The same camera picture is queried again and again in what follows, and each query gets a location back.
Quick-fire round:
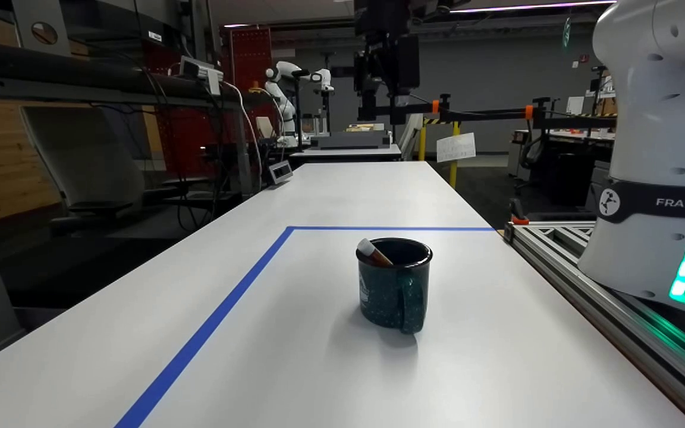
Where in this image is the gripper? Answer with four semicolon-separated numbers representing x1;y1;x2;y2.
354;0;421;96

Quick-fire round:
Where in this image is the brown marker with white cap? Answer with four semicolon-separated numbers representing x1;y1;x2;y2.
357;238;394;268

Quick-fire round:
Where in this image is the dark green speckled mug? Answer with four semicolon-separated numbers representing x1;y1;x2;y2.
356;238;433;335

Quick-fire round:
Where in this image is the background table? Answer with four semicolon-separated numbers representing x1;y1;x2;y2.
288;144;403;171

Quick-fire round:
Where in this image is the black boom with orange clamps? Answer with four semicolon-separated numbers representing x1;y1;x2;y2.
357;93;618;129

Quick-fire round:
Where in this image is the white paper sign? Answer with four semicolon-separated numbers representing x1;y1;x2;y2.
436;132;477;163

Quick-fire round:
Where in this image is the ceiling light strip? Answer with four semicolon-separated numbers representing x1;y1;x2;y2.
450;0;618;14

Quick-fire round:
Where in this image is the red pegboard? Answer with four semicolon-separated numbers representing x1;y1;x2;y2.
220;26;274;109

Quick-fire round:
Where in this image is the small desk control panel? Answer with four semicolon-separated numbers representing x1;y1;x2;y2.
268;160;294;185

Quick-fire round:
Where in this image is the office chair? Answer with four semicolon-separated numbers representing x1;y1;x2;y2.
514;98;563;194

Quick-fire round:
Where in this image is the white power box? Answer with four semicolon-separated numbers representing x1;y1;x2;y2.
178;56;225;96

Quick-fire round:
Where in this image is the orange and black clamp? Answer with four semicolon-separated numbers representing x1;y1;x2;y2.
508;199;531;227

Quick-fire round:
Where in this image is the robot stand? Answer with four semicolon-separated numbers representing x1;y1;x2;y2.
504;221;685;428

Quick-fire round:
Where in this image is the blue tape line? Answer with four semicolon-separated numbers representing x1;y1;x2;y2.
114;226;496;428

